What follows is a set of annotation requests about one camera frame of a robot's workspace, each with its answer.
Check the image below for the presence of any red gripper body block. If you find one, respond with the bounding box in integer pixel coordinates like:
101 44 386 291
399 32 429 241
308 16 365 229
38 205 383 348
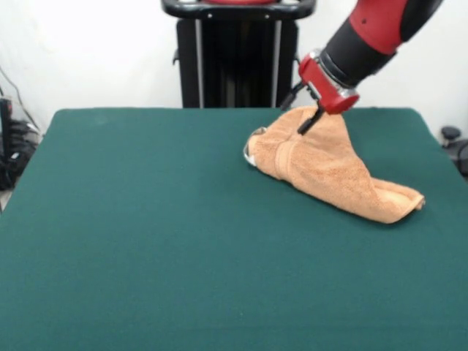
298 50 361 116

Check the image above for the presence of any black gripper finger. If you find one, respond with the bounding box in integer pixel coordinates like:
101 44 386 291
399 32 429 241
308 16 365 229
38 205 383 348
298 107 325 135
280 82 306 110

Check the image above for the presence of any tan terry towel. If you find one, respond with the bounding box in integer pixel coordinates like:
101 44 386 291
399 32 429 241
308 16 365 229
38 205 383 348
241 105 426 224

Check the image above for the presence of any grey caster leg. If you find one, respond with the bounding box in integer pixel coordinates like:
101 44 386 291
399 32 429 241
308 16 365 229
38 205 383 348
440 126 468 162

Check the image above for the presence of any dark green table cloth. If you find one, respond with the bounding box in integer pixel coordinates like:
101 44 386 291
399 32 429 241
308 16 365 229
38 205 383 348
0 106 468 351

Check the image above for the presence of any black equipment pile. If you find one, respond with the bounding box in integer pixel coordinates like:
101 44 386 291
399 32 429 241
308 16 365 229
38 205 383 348
0 97 41 191

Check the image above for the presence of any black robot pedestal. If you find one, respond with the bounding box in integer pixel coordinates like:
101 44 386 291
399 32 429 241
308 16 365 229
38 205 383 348
160 0 315 109

